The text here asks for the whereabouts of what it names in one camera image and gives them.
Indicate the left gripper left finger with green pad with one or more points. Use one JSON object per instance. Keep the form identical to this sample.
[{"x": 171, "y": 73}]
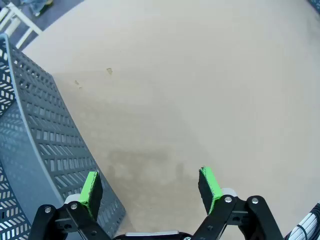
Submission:
[{"x": 91, "y": 190}]

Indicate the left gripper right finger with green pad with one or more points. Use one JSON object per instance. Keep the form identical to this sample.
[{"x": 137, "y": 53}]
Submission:
[{"x": 211, "y": 190}]

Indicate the grey plastic woven basket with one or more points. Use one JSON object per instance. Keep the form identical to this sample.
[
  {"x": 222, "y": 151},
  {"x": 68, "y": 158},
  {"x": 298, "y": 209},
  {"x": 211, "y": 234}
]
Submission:
[{"x": 37, "y": 125}]

